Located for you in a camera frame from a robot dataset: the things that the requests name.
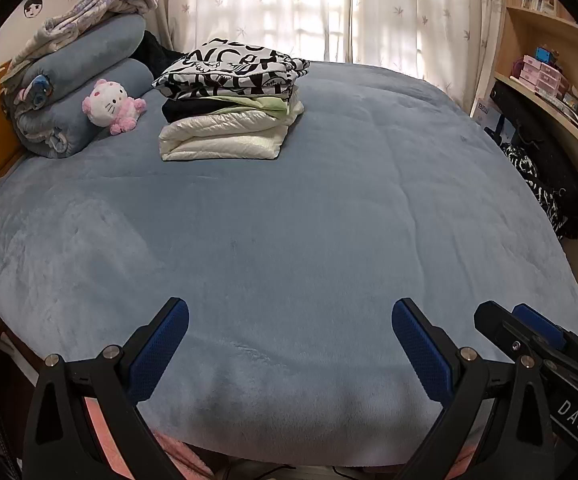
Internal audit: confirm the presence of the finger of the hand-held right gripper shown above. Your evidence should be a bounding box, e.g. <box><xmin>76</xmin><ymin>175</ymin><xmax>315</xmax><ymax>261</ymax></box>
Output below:
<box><xmin>473</xmin><ymin>301</ymin><xmax>570</xmax><ymax>362</ymax></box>
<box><xmin>510</xmin><ymin>303</ymin><xmax>576</xmax><ymax>352</ymax></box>

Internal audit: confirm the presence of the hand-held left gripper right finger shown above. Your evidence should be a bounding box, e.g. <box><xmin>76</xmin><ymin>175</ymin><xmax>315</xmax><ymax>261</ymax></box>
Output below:
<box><xmin>392</xmin><ymin>297</ymin><xmax>556</xmax><ymax>480</ymax></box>

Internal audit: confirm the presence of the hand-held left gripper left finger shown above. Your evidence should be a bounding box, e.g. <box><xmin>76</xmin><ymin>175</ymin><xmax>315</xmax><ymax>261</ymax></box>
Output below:
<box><xmin>21</xmin><ymin>297</ymin><xmax>190</xmax><ymax>480</ymax></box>

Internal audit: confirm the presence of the black and white printed jacket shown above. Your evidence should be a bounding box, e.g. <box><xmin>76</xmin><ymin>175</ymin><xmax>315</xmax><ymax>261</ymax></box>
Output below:
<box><xmin>151</xmin><ymin>37</ymin><xmax>311</xmax><ymax>102</ymax></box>

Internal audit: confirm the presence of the pink floor mat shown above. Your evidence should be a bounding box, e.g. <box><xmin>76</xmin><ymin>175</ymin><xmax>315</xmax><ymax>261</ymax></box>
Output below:
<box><xmin>83</xmin><ymin>394</ymin><xmax>217</xmax><ymax>480</ymax></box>

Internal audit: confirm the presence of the black and white patterned cloth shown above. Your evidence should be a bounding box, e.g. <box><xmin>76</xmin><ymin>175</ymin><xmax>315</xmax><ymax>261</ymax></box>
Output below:
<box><xmin>500</xmin><ymin>142</ymin><xmax>570</xmax><ymax>242</ymax></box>

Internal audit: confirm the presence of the blue fleece bed blanket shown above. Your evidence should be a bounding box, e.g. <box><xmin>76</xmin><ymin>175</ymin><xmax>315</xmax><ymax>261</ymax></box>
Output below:
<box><xmin>0</xmin><ymin>59</ymin><xmax>578</xmax><ymax>467</ymax></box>

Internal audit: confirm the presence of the white printed carton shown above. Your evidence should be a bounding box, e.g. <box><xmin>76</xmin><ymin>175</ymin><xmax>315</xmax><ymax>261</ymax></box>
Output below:
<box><xmin>470</xmin><ymin>96</ymin><xmax>518</xmax><ymax>142</ymax></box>

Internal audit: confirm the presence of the cream puffer jacket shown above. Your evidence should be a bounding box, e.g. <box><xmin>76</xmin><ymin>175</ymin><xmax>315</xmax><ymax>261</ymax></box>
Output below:
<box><xmin>158</xmin><ymin>102</ymin><xmax>306</xmax><ymax>162</ymax></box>

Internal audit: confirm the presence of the stack of pink boxes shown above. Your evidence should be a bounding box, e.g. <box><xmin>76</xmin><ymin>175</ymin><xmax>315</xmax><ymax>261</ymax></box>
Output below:
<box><xmin>518</xmin><ymin>55</ymin><xmax>566</xmax><ymax>97</ymax></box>

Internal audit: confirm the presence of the light green and black jacket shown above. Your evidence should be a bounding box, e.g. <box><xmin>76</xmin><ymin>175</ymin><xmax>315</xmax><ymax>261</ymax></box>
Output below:
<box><xmin>162</xmin><ymin>94</ymin><xmax>300</xmax><ymax>125</ymax></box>

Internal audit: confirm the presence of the rolled blue blanket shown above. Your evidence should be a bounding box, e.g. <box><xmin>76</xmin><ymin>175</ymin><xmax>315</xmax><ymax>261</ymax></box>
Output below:
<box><xmin>19</xmin><ymin>12</ymin><xmax>148</xmax><ymax>111</ymax></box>
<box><xmin>15</xmin><ymin>57</ymin><xmax>156</xmax><ymax>160</ymax></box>

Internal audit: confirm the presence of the pink and white cat plush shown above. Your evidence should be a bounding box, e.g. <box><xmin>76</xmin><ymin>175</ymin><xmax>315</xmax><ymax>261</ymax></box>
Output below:
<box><xmin>81</xmin><ymin>78</ymin><xmax>148</xmax><ymax>137</ymax></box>

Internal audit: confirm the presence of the wooden shelf unit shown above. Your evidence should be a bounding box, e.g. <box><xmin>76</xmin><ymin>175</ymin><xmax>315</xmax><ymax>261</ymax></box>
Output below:
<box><xmin>489</xmin><ymin>0</ymin><xmax>578</xmax><ymax>183</ymax></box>

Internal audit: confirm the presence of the black fuzzy cloth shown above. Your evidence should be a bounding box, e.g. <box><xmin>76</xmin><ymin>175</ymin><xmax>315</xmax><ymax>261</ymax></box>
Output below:
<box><xmin>138</xmin><ymin>30</ymin><xmax>186</xmax><ymax>80</ymax></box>

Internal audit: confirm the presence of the pale floral quilt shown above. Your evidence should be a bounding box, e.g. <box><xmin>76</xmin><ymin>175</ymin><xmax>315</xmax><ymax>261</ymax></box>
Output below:
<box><xmin>0</xmin><ymin>0</ymin><xmax>160</xmax><ymax>85</ymax></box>

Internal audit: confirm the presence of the white leaf-print curtain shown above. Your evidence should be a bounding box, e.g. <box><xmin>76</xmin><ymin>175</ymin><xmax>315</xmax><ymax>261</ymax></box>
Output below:
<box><xmin>91</xmin><ymin>0</ymin><xmax>508</xmax><ymax>107</ymax></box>

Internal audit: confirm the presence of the cartoon face wall sticker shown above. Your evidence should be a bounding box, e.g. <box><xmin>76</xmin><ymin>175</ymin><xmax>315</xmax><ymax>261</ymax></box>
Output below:
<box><xmin>23</xmin><ymin>0</ymin><xmax>53</xmax><ymax>20</ymax></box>

